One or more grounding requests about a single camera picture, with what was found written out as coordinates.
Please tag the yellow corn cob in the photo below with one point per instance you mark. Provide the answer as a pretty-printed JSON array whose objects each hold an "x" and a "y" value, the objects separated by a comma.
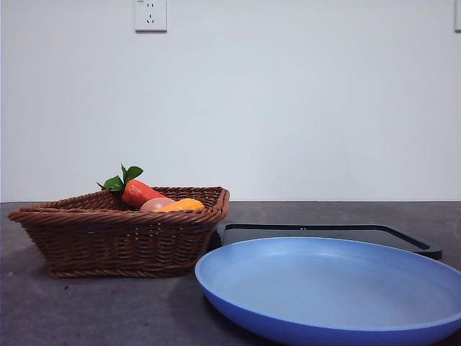
[{"x": 184, "y": 205}]

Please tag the blue round plate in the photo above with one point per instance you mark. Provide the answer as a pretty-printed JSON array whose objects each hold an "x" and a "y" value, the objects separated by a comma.
[{"x": 324, "y": 288}]

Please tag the brown wicker basket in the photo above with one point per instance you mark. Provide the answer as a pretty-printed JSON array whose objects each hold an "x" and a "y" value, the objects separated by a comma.
[{"x": 108, "y": 245}]

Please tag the brown egg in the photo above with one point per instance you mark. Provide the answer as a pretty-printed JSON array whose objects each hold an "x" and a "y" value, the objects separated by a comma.
[{"x": 153, "y": 205}]

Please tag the orange carrot with green leaves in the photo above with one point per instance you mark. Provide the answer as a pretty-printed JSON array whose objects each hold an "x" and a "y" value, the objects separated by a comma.
[{"x": 135, "y": 192}]

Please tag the black flat tray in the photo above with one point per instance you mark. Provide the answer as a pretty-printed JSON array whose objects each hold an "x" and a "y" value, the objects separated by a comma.
[{"x": 403, "y": 239}]

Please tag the white wall socket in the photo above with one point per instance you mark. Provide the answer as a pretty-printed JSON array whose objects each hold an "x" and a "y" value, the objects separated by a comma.
[{"x": 151, "y": 16}]

